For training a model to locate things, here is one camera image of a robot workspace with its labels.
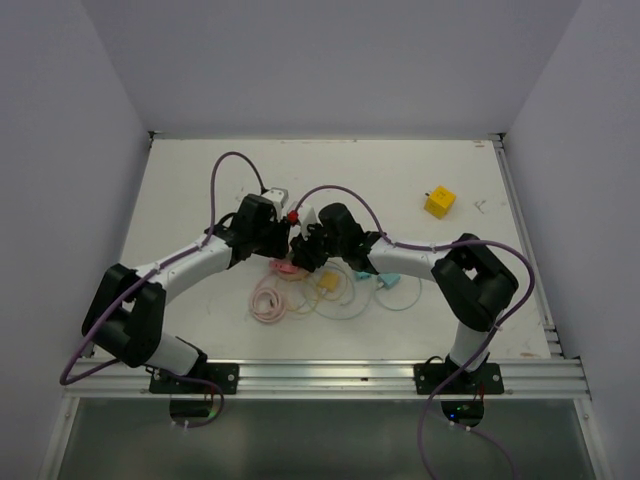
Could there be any pink socket adapter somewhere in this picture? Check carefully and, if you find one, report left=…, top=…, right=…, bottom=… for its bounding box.
left=269, top=259, right=298, bottom=275

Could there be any round pink power strip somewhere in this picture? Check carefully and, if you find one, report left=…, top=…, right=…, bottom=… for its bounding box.
left=276, top=269, right=310, bottom=282

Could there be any yellow cube socket adapter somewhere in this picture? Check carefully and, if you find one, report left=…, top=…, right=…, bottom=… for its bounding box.
left=424, top=185, right=456, bottom=219

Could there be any light blue cable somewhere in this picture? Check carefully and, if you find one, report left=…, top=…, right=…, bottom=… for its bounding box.
left=312, top=272, right=425, bottom=321

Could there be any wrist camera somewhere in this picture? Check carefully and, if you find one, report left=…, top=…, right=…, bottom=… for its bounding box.
left=286, top=202, right=318, bottom=240
left=263, top=188, right=289, bottom=218

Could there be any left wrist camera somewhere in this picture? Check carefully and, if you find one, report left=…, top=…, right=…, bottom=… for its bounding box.
left=263, top=188, right=289, bottom=218

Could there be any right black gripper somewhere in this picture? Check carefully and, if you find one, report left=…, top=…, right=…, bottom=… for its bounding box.
left=289, top=217, right=346, bottom=272

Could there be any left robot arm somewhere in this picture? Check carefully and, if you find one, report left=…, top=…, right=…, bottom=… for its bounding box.
left=81, top=189, right=290, bottom=393

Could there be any pink cable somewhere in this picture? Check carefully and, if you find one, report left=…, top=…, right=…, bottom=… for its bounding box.
left=248, top=277, right=289, bottom=326

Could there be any right black mount plate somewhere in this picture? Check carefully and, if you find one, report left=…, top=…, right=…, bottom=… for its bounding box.
left=413, top=356, right=505, bottom=395

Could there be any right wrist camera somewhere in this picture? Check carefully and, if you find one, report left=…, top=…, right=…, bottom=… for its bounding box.
left=286, top=202, right=318, bottom=240

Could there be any black mount plate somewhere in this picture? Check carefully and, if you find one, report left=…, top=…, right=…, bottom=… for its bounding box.
left=149, top=362, right=240, bottom=395
left=413, top=356, right=505, bottom=395

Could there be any left black mount plate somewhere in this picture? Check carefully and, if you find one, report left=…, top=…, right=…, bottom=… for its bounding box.
left=149, top=362, right=240, bottom=395

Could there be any light blue charger plug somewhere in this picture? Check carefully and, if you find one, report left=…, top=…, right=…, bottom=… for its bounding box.
left=377, top=273, right=401, bottom=290

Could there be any yellow charger plug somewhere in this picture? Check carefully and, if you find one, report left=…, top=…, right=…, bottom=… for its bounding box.
left=317, top=271, right=340, bottom=293

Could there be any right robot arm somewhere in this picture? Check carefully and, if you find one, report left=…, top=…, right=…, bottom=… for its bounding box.
left=286, top=203, right=519, bottom=393

